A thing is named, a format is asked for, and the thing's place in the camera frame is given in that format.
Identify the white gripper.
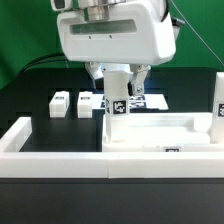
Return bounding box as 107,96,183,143
56,0,176,96

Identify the white desk top panel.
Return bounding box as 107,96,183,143
102,112,224,152

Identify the sheet with four markers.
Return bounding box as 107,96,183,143
94,94,168,110

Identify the white U-shaped fence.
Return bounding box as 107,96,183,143
0,117,224,179

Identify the black cable upper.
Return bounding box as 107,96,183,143
20,52,66,75

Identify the black cable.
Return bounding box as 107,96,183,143
23,58,68,73
20,52,66,75

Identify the black cable lower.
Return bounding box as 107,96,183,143
23,58,68,73

